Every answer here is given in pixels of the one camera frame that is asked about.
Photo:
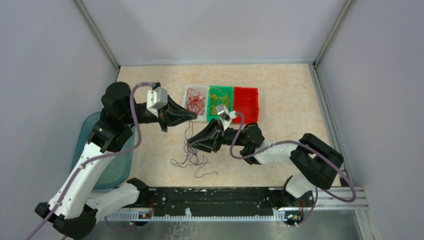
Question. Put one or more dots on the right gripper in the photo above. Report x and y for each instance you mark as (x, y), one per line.
(207, 139)

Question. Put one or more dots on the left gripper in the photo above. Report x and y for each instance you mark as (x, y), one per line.
(176, 114)

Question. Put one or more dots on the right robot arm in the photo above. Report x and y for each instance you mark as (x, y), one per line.
(317, 162)

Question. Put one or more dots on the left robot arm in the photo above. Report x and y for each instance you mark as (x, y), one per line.
(71, 211)

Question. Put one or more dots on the white plastic bin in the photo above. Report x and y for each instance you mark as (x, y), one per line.
(195, 99)

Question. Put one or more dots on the green plastic bin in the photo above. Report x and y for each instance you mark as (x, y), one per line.
(218, 95)

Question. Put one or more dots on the red plastic bin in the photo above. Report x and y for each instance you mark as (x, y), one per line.
(246, 101)

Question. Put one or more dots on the teal plastic basin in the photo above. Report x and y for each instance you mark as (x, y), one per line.
(116, 172)

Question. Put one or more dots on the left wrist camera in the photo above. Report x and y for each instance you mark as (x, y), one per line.
(156, 99)

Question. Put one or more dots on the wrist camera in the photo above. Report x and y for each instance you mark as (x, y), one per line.
(156, 99)
(226, 117)

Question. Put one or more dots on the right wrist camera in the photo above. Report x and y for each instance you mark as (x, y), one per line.
(226, 117)

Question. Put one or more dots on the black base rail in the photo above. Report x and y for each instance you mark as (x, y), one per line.
(219, 202)

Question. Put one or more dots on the aluminium frame rail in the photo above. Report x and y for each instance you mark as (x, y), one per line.
(335, 199)

